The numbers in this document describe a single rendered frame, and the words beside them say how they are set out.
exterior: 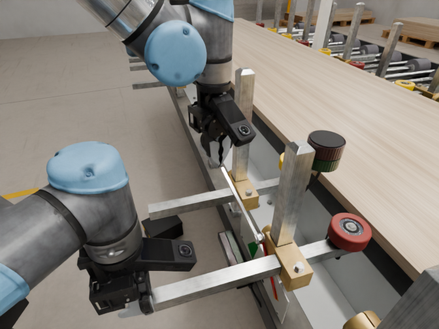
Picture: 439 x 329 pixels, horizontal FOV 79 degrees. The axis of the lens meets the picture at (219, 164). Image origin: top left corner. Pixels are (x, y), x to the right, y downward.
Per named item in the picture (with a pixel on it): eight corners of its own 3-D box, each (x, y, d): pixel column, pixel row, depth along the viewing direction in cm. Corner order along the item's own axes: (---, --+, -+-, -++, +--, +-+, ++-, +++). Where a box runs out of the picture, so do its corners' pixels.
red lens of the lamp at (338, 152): (318, 163, 42) (321, 151, 41) (298, 143, 47) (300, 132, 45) (350, 156, 44) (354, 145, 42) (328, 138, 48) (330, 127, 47)
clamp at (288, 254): (287, 292, 53) (291, 279, 50) (259, 239, 63) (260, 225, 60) (311, 284, 54) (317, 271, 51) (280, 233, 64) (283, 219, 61)
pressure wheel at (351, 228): (333, 277, 58) (348, 245, 51) (312, 247, 64) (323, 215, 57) (363, 267, 60) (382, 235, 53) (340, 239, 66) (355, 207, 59)
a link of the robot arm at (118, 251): (136, 197, 39) (140, 242, 33) (141, 219, 42) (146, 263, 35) (80, 208, 37) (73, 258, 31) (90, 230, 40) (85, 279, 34)
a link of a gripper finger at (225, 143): (216, 154, 70) (215, 123, 65) (230, 164, 66) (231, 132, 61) (206, 158, 69) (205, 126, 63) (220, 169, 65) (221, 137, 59)
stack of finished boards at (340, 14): (370, 17, 746) (373, 10, 736) (301, 24, 666) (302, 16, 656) (349, 14, 801) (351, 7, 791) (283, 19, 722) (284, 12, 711)
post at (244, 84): (233, 220, 86) (240, 71, 57) (230, 213, 89) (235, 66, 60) (243, 218, 87) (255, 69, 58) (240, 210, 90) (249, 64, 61)
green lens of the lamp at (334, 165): (315, 175, 44) (318, 164, 42) (296, 155, 48) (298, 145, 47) (345, 168, 45) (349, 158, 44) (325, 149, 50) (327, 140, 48)
